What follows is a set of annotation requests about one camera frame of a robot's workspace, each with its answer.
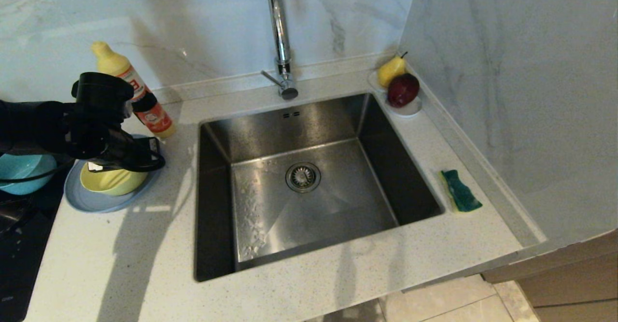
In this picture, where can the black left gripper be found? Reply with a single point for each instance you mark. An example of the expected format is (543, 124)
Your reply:
(116, 150)

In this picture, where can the yellow bowl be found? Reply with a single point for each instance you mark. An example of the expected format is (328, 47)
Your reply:
(113, 182)

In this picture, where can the yellow dish soap bottle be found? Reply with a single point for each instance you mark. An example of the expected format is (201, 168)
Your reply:
(154, 114)

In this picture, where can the grey-blue plate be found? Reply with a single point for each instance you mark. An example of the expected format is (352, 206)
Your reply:
(91, 203)

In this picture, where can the teal bowl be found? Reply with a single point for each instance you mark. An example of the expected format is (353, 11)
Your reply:
(21, 172)

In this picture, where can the green and yellow sponge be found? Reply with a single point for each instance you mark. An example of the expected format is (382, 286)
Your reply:
(462, 191)

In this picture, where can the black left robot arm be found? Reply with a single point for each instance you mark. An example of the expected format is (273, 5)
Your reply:
(48, 124)

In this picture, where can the metal sink drain strainer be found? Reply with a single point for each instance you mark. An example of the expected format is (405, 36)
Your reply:
(303, 177)

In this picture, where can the stainless steel sink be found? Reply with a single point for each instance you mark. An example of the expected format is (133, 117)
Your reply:
(314, 201)

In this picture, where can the black induction cooktop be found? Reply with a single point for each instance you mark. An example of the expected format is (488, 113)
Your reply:
(19, 264)

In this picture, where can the chrome kitchen faucet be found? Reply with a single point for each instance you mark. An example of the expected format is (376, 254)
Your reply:
(281, 32)

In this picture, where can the yellow pear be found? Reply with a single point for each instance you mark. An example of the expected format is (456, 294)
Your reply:
(388, 72)

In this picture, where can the dark red apple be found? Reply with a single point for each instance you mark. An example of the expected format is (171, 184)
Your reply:
(403, 90)

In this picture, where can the light wood cabinet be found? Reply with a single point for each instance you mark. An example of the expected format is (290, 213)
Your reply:
(569, 288)

